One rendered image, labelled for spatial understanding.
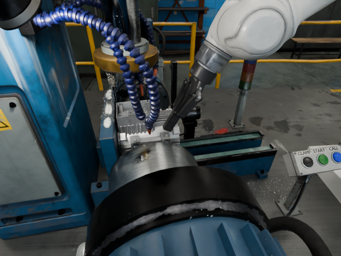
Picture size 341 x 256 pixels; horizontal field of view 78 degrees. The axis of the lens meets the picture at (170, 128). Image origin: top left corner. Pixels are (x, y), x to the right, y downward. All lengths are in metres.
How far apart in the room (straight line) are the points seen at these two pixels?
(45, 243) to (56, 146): 0.38
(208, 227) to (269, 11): 0.33
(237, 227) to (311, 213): 0.80
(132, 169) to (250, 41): 0.34
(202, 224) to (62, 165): 0.51
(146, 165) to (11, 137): 0.31
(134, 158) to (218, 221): 0.36
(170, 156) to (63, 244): 0.50
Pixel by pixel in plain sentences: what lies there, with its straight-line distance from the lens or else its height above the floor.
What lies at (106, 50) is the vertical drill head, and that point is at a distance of 0.60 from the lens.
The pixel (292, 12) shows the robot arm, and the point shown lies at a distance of 0.47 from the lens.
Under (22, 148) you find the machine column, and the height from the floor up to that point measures 1.17.
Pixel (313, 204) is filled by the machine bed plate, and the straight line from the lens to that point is 1.01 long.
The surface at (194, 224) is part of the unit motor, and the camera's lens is 0.17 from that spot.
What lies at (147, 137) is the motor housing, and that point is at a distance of 0.71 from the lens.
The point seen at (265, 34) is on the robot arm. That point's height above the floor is 1.42.
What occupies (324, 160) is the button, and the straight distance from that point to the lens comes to 0.76.
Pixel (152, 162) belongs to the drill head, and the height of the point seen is 1.16.
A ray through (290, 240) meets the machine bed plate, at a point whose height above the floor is 0.80.
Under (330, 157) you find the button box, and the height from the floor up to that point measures 1.07.
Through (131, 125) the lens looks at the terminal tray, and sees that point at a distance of 0.69.
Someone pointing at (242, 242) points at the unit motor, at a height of 1.35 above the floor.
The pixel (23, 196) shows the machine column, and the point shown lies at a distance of 0.74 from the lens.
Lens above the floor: 1.50
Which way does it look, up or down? 36 degrees down
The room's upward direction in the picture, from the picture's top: straight up
